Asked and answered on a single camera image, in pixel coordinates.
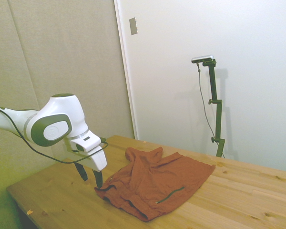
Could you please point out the grey wall switch plate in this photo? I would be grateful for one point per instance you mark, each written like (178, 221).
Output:
(133, 26)

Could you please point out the rust orange shorts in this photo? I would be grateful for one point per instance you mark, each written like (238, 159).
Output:
(157, 181)

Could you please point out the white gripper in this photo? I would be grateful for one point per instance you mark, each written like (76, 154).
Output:
(99, 161)

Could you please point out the silver camera on stand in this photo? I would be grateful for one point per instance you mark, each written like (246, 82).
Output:
(202, 59)

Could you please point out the small orange chip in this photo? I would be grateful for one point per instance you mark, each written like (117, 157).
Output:
(29, 211)

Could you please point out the white vertical wall trim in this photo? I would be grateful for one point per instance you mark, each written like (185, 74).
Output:
(126, 71)

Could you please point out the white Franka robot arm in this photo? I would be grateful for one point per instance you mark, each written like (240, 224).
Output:
(62, 112)

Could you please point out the dark green jointed camera stand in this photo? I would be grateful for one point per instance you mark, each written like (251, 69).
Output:
(217, 119)

